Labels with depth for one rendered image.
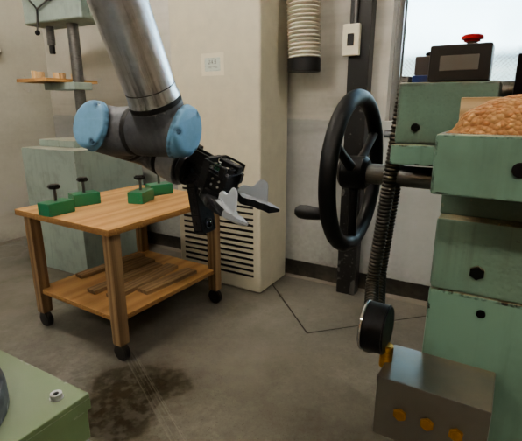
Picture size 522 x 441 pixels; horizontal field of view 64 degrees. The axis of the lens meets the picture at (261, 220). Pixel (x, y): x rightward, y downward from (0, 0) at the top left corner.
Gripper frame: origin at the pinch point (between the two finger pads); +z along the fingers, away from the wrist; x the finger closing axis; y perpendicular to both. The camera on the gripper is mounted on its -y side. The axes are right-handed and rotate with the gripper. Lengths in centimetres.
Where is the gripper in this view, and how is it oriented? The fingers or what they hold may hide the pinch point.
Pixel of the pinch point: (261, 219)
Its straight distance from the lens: 80.4
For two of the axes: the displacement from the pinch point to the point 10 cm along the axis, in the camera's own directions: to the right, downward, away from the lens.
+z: 8.1, 4.6, -3.7
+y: 2.9, -8.6, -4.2
